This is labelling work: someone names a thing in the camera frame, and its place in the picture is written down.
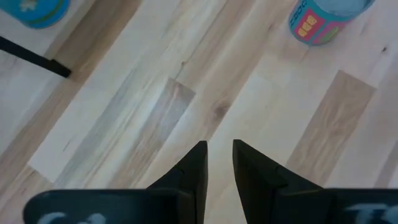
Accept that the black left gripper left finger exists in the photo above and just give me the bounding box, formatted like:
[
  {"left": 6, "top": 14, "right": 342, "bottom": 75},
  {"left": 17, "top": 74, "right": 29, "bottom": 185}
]
[{"left": 147, "top": 140, "right": 209, "bottom": 224}]

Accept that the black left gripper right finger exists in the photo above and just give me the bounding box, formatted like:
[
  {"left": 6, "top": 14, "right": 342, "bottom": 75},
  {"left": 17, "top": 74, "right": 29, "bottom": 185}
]
[{"left": 232, "top": 139, "right": 325, "bottom": 224}]

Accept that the black shelf leg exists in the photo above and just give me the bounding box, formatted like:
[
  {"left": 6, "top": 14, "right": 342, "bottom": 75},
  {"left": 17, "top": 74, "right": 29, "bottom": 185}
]
[{"left": 0, "top": 35, "right": 73, "bottom": 79}]

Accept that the teal can pink label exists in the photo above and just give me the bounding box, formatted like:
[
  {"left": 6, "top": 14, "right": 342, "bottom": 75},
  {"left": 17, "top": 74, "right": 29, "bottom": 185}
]
[{"left": 288, "top": 0, "right": 376, "bottom": 47}]

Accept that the blue can green stripe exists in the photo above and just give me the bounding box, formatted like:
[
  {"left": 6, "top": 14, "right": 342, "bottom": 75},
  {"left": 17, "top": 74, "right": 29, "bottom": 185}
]
[{"left": 0, "top": 0, "right": 72, "bottom": 30}]

